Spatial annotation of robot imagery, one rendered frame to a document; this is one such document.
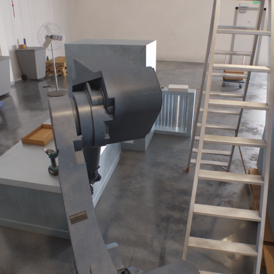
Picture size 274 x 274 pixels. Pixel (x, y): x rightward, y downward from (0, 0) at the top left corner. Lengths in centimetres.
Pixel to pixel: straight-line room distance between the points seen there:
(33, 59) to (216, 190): 679
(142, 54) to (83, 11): 903
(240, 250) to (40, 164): 188
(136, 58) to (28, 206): 224
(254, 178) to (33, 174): 184
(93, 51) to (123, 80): 278
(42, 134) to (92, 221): 232
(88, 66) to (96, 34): 1111
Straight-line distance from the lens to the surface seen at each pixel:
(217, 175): 175
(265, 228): 284
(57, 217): 265
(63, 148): 108
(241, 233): 295
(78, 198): 111
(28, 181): 251
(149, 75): 114
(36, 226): 287
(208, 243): 189
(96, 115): 109
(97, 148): 166
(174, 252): 263
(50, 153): 242
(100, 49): 382
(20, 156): 294
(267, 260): 256
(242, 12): 1132
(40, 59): 887
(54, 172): 248
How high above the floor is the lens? 200
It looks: 26 degrees down
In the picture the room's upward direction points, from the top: straight up
